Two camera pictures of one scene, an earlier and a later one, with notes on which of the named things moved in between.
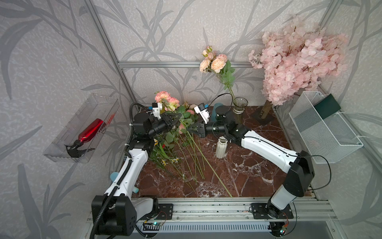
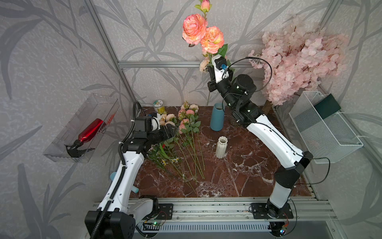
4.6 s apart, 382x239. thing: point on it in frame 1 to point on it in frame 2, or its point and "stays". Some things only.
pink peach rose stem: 170,103 to 196,31
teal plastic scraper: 113,176 stays
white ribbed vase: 221,150 stays
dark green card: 327,106 stays
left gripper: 166,122 to 167,133
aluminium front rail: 240,209 stays
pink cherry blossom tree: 297,57 stays
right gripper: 201,130 to 212,85
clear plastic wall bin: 76,143 stays
